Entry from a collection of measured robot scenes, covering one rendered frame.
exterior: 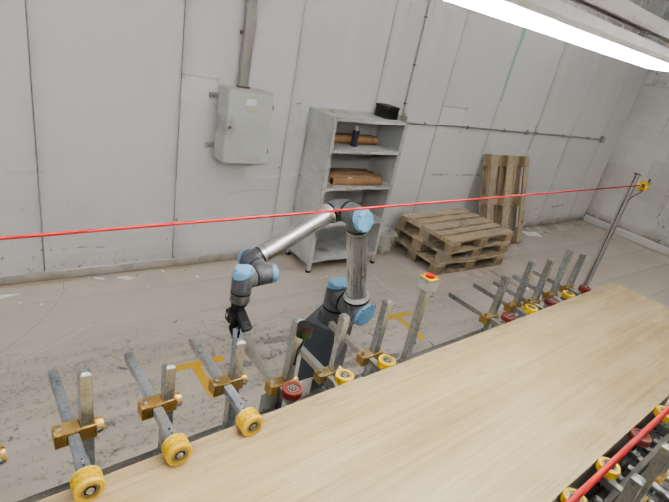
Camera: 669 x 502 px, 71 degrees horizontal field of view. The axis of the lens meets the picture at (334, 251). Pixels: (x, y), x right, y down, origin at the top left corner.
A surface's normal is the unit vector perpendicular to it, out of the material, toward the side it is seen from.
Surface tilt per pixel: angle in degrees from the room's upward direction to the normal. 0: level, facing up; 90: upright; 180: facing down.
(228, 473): 0
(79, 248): 90
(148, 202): 90
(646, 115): 90
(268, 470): 0
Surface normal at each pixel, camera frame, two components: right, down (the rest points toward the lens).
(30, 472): 0.18, -0.90
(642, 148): -0.81, 0.10
